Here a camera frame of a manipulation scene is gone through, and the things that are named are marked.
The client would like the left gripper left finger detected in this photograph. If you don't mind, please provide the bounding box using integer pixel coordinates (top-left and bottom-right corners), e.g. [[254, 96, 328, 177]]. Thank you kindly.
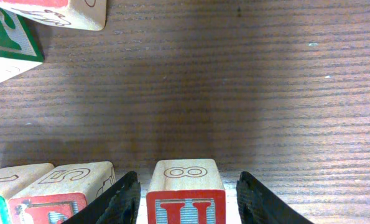
[[63, 171, 141, 224]]

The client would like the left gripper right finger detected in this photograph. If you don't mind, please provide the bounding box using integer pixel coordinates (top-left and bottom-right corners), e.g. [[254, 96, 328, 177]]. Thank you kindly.
[[236, 171, 313, 224]]

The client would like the red U block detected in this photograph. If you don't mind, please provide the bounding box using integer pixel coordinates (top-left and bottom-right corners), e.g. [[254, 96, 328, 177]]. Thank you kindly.
[[146, 159, 226, 224]]

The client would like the red E block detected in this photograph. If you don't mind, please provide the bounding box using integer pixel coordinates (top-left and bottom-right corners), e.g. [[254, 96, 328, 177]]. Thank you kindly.
[[9, 161, 116, 223]]

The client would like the green N block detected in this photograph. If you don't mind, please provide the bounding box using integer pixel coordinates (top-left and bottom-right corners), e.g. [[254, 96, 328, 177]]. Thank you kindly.
[[0, 163, 54, 223]]

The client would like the green F block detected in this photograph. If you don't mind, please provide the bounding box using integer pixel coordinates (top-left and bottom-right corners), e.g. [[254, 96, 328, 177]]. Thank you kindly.
[[0, 8, 44, 83]]

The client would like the red Y block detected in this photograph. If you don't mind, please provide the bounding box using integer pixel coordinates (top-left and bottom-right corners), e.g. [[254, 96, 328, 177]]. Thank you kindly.
[[0, 0, 107, 31]]

